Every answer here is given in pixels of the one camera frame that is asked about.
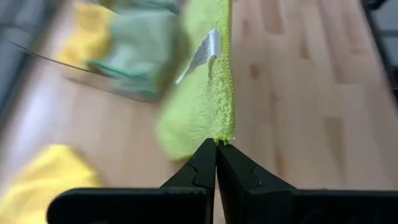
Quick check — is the lime green microfiber towel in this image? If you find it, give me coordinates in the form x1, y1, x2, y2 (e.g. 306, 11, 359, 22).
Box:
155, 0, 236, 161

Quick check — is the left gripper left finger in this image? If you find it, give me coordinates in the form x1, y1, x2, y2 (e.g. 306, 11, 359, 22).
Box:
46, 138, 217, 224

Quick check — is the yellow microfiber towel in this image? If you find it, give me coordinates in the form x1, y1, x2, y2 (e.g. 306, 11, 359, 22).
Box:
57, 1, 116, 71
0, 143, 102, 224

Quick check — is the clear plastic bin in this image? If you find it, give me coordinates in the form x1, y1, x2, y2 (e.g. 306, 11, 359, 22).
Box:
12, 0, 187, 103

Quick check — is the pale green microfiber towel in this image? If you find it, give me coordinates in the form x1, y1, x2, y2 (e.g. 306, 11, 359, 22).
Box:
86, 9, 187, 102
93, 0, 181, 15

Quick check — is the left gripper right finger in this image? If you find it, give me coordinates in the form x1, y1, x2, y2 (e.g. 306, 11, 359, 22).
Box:
216, 143, 398, 224

